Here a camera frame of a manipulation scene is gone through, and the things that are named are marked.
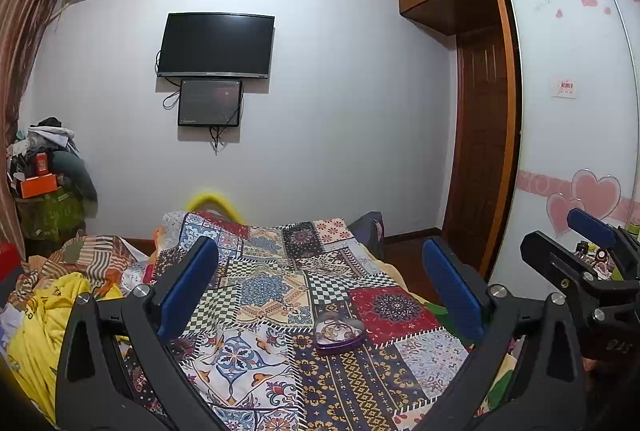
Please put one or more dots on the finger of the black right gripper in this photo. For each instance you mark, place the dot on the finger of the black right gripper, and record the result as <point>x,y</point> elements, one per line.
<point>600,225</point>
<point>589,298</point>

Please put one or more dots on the black wall television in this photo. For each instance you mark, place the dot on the black wall television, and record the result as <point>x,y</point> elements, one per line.
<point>215,44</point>

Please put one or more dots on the small black wall monitor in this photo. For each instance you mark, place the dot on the small black wall monitor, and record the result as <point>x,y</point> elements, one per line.
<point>210,103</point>

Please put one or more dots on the yellow blanket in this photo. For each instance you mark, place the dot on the yellow blanket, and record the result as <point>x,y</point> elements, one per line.
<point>35,348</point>

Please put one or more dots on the purple heart-shaped jewelry box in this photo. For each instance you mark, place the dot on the purple heart-shaped jewelry box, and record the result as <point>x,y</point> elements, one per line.
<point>335,335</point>

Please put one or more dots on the pile of clothes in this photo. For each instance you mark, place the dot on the pile of clothes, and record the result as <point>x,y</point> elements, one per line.
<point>50,148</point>

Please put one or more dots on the striped brown curtain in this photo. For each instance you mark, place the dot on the striped brown curtain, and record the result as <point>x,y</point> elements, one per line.
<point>23,23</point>

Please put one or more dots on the orange box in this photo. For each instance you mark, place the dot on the orange box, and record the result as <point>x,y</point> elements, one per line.
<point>37,186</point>

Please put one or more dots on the yellow curved bed rail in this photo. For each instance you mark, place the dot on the yellow curved bed rail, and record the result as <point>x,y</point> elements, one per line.
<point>218,202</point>

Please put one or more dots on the dark blue pillow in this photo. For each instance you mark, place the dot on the dark blue pillow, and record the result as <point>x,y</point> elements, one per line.
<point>369,230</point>

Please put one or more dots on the green cloth covered stand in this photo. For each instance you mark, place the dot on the green cloth covered stand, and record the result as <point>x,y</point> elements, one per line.
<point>49,220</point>

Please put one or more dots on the colourful patchwork bedspread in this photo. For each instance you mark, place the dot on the colourful patchwork bedspread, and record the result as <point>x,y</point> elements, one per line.
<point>248,349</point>

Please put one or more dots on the brown wooden door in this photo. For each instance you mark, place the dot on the brown wooden door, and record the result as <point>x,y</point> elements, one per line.
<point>479,147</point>

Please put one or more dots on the striped patterned pillow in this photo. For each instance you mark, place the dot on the striped patterned pillow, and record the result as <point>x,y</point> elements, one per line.
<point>101,260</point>

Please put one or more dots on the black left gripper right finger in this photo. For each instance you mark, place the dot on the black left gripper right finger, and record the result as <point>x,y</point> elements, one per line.
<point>546,391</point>

